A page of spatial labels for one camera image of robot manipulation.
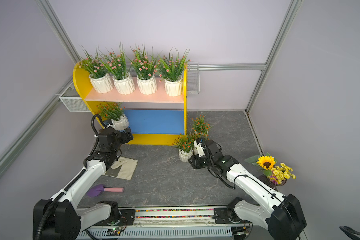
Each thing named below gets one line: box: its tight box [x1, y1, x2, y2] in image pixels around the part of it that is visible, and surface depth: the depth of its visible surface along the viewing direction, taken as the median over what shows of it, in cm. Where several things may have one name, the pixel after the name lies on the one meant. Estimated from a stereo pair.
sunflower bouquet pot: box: [244, 152, 296, 186], surface depth 66 cm
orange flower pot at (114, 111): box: [96, 102, 129, 131], surface depth 85 cm
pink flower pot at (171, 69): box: [158, 47, 191, 97], surface depth 68 cm
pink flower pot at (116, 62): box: [100, 42, 135, 95], surface depth 69 cm
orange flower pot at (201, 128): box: [191, 115, 211, 137], surface depth 96 cm
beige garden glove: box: [104, 156, 138, 181], surface depth 93 cm
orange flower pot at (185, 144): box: [172, 133, 194, 163], surface depth 90 cm
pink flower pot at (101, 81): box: [78, 44, 114, 94], surface depth 70 cm
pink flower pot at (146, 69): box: [130, 43, 158, 95], surface depth 69 cm
